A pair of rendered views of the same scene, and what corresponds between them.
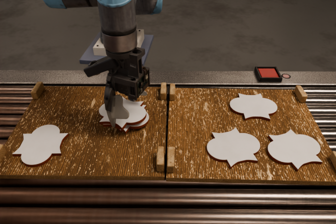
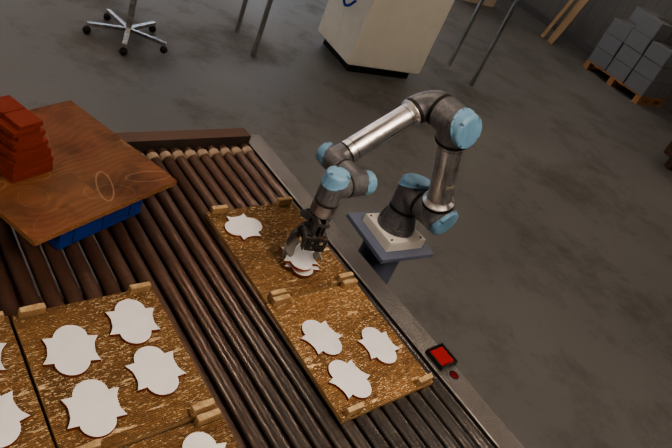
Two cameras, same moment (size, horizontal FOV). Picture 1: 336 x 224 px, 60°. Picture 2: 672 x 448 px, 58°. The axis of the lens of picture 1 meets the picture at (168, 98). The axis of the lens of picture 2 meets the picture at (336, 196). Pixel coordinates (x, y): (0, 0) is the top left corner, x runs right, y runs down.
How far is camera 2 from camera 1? 126 cm
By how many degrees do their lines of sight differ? 33
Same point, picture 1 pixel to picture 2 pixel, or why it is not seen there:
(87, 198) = (224, 270)
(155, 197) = (249, 305)
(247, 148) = (325, 346)
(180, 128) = (315, 300)
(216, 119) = (342, 322)
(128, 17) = (328, 198)
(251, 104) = (378, 343)
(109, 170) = (250, 271)
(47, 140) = (248, 228)
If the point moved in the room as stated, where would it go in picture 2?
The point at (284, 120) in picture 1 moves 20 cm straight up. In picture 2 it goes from (379, 372) to (408, 325)
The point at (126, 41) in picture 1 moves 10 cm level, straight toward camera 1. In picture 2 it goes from (319, 210) to (295, 218)
